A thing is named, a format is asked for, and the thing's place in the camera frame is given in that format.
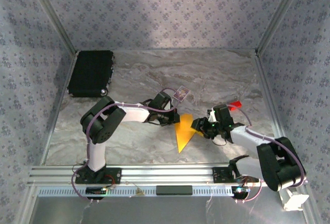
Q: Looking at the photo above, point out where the orange paper sheet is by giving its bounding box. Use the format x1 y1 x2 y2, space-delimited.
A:
174 113 205 154

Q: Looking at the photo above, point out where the red block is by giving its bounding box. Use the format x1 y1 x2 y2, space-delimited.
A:
228 101 243 111

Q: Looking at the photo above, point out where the purple card box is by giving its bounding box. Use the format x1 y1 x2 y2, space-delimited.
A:
172 85 191 103

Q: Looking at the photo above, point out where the black bar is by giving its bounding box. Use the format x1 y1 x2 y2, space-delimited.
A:
156 185 193 196

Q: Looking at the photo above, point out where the small controller board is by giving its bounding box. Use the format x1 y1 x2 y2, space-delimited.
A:
231 186 251 196
86 186 108 196

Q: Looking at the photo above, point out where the black hard case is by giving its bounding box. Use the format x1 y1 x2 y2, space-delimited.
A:
67 50 116 98

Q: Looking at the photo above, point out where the grey metal lower shelf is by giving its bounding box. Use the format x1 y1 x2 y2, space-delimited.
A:
30 195 307 224

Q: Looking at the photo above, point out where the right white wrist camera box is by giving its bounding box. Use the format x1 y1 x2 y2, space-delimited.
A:
207 108 217 123

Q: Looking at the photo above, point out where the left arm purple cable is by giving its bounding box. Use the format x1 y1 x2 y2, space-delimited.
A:
71 87 181 204

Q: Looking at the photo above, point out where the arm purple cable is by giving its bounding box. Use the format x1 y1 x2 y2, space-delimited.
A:
71 87 181 204
232 102 308 204

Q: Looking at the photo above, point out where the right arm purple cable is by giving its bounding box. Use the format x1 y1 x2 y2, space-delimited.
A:
232 102 308 204

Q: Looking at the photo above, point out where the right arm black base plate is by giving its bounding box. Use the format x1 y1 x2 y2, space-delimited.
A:
212 167 260 183

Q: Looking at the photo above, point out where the aluminium mounting rail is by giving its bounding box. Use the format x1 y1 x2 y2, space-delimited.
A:
28 164 309 185

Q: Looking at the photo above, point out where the aluminium table side rail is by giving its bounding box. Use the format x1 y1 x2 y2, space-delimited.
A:
40 51 79 167
255 50 296 164

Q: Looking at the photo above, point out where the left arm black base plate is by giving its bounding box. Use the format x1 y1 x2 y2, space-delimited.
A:
75 167 122 184

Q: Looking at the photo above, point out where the white plastic bracket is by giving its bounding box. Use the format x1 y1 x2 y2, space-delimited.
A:
276 184 310 212

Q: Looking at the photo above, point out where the aluminium frame post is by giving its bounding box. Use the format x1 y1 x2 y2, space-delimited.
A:
25 0 78 54
257 0 307 54

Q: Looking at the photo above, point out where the slotted grey cable duct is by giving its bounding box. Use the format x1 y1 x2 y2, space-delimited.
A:
37 185 233 197

